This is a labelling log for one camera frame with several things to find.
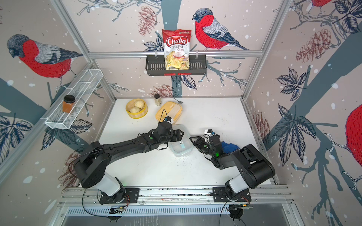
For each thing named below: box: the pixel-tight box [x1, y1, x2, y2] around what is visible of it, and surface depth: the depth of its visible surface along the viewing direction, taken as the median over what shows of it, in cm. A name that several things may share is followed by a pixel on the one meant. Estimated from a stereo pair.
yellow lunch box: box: [155, 101, 183, 124], surface depth 106 cm
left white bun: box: [129, 106, 141, 113], surface depth 108 cm
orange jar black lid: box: [62, 94, 76, 113], surface depth 68 cm
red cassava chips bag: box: [161, 29, 192, 71], surface depth 87 cm
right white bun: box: [134, 100, 145, 109], surface depth 113 cm
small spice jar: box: [154, 93, 163, 107], surface depth 113 cm
